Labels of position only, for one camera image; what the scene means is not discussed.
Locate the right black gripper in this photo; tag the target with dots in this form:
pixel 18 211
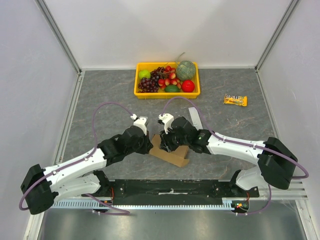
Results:
pixel 164 142

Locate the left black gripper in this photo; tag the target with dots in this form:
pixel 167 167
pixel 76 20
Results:
pixel 147 146

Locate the brown cardboard box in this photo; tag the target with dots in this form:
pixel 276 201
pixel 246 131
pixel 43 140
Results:
pixel 177 157

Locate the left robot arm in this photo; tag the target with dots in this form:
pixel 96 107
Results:
pixel 42 187

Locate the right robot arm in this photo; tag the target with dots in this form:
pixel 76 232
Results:
pixel 274 163

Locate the silver toothpaste box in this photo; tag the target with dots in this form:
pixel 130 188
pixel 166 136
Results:
pixel 195 118

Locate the green avocado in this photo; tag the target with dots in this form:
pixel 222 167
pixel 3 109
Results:
pixel 172 89

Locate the red apple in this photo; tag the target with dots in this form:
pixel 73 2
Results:
pixel 188 86

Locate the red grape bunch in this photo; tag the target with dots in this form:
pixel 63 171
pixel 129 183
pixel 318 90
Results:
pixel 169 79

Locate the dark purple grape bunch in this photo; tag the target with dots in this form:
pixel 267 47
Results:
pixel 148 85

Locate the yellow candy bag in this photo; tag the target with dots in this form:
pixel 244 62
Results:
pixel 235 100

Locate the upper purple grape bunch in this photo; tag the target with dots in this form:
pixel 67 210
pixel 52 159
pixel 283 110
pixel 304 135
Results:
pixel 158 73

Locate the netted green melon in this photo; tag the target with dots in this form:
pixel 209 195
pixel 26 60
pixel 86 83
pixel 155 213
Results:
pixel 185 70

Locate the green apple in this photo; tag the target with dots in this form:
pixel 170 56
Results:
pixel 144 74

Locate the yellow plastic bin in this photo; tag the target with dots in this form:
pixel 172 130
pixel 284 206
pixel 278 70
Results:
pixel 150 66

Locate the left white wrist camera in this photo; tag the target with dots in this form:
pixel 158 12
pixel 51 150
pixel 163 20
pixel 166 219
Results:
pixel 140 122

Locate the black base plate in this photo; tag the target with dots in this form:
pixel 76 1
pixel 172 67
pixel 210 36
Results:
pixel 121 188

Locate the slotted cable duct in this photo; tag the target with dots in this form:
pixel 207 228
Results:
pixel 89 203

